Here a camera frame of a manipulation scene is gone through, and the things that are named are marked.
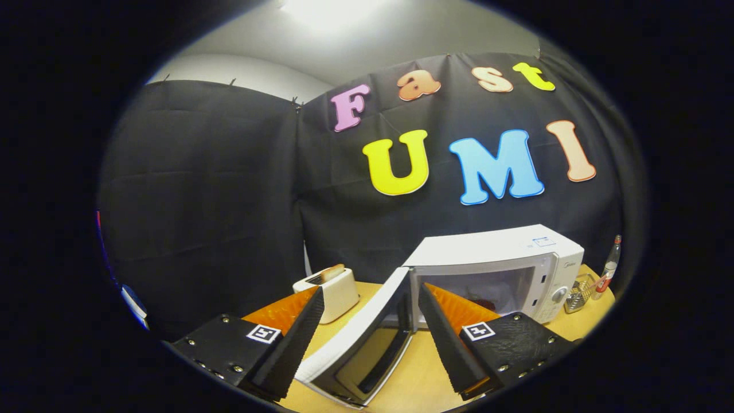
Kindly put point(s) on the toasted bread slice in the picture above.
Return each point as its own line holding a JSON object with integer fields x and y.
{"x": 332, "y": 273}

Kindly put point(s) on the cream toaster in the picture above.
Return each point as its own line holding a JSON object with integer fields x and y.
{"x": 341, "y": 298}

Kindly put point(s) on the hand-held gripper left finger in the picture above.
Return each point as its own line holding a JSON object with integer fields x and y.
{"x": 292, "y": 344}

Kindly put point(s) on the clear bottle with red label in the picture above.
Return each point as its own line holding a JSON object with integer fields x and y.
{"x": 608, "y": 272}

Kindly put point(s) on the white toaster oven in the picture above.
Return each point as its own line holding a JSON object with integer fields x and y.
{"x": 487, "y": 252}

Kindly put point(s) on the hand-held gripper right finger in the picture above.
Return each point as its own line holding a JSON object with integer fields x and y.
{"x": 447, "y": 344}

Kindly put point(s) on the brown meat piece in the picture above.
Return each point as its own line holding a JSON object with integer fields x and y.
{"x": 483, "y": 304}

